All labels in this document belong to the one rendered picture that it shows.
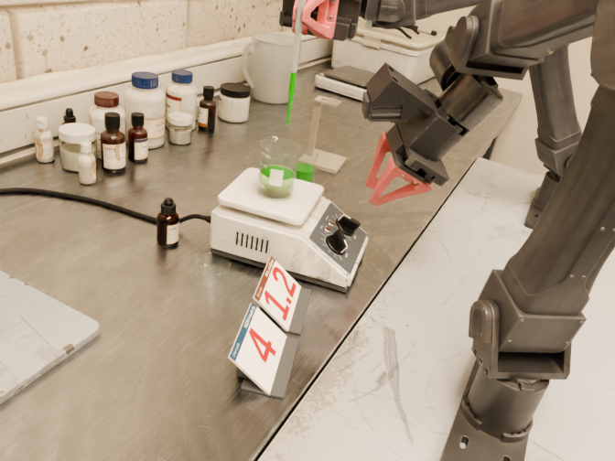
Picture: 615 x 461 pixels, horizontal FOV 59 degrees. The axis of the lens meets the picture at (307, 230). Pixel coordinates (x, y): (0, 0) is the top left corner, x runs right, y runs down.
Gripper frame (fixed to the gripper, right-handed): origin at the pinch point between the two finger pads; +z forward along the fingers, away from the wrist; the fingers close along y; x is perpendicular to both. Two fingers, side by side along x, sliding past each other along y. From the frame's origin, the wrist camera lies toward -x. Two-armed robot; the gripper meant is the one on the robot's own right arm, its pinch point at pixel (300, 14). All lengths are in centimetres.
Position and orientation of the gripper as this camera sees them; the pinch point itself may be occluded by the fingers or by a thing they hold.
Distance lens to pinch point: 67.6
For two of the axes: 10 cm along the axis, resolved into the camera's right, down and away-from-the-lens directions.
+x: -1.2, 8.6, 5.0
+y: 9.5, 2.5, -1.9
